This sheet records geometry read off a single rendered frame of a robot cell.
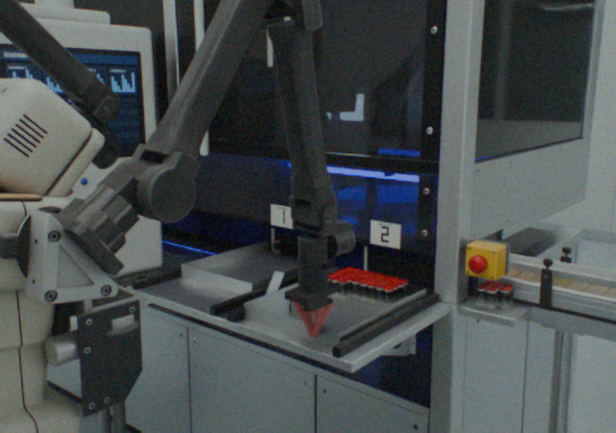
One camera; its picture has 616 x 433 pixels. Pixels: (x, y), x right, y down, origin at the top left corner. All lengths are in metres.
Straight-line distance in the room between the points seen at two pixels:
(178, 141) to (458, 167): 0.73
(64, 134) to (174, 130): 0.16
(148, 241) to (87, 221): 1.19
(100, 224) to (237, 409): 1.35
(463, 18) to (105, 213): 0.88
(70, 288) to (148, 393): 1.64
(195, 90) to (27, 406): 0.54
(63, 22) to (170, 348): 1.12
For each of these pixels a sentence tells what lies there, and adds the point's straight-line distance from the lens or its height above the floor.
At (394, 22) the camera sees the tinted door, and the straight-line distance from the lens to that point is 1.50.
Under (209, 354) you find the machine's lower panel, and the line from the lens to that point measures 2.10.
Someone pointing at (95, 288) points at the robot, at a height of 1.12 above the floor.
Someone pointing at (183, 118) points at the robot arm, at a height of 1.33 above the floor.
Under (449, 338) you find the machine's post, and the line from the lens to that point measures 1.51.
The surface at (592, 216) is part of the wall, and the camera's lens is 6.15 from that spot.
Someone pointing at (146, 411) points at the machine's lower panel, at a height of 0.19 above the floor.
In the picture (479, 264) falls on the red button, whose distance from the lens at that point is 1.39.
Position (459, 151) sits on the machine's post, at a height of 1.24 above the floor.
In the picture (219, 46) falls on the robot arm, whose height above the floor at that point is 1.44.
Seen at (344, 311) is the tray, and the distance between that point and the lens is 1.40.
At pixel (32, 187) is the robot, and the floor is 1.24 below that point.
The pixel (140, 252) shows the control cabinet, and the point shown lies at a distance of 2.00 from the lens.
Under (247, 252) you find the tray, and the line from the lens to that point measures 1.83.
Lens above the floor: 1.38
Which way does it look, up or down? 11 degrees down
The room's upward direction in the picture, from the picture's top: straight up
